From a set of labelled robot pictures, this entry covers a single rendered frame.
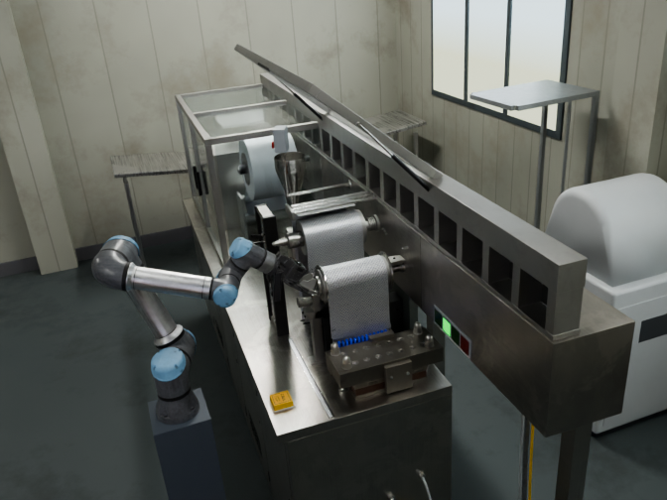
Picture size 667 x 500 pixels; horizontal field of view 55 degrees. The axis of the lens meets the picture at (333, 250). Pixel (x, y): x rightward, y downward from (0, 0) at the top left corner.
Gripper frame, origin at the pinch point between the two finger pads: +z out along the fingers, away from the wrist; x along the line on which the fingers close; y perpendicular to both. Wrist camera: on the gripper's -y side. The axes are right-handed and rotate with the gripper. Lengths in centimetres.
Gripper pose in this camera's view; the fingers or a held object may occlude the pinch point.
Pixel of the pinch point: (312, 292)
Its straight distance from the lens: 236.2
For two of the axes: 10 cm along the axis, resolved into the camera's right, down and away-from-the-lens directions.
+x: -3.2, -3.8, 8.7
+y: 5.5, -8.2, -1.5
